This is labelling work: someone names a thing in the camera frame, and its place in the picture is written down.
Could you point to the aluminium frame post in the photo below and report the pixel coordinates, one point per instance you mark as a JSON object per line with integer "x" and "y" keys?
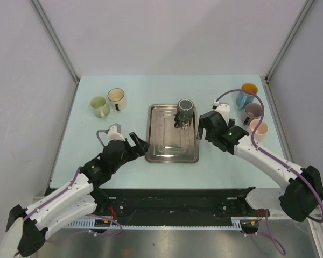
{"x": 51, "y": 33}
{"x": 296, "y": 27}

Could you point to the dark grey mug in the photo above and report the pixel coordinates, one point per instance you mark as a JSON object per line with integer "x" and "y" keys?
{"x": 184, "y": 113}

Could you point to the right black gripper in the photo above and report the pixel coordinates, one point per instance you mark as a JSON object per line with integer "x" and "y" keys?
{"x": 201, "y": 127}

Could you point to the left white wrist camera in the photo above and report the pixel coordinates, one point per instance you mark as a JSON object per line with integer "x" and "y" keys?
{"x": 114, "y": 133}

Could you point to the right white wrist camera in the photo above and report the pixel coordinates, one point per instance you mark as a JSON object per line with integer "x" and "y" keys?
{"x": 223, "y": 109}

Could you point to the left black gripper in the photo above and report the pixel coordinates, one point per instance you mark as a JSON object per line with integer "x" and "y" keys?
{"x": 141, "y": 146}

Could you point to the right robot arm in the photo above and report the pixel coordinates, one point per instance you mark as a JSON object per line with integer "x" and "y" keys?
{"x": 301, "y": 189}

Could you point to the cream mug black handle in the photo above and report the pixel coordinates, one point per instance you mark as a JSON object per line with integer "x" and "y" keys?
{"x": 117, "y": 98}

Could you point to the pink orange mug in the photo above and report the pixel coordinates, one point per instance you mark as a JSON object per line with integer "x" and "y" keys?
{"x": 261, "y": 131}

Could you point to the blue butterfly mug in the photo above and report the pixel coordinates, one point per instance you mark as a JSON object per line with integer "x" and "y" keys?
{"x": 247, "y": 95}

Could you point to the left aluminium frame post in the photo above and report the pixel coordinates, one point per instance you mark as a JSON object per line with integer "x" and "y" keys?
{"x": 51, "y": 33}

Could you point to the purple mug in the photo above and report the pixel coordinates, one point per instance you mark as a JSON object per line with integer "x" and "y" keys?
{"x": 251, "y": 112}

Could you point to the green mug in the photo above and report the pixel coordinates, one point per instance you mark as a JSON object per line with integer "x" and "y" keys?
{"x": 100, "y": 107}

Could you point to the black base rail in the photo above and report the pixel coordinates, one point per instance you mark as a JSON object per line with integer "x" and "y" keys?
{"x": 178, "y": 208}

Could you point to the steel tray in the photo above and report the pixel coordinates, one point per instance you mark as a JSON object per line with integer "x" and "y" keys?
{"x": 169, "y": 144}

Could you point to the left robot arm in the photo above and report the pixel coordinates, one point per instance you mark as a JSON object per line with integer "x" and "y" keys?
{"x": 81, "y": 196}

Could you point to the right aluminium frame post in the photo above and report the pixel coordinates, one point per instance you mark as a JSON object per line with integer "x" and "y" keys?
{"x": 296, "y": 27}

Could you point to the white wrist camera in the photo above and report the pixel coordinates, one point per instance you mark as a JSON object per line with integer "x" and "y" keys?
{"x": 223, "y": 109}
{"x": 114, "y": 133}

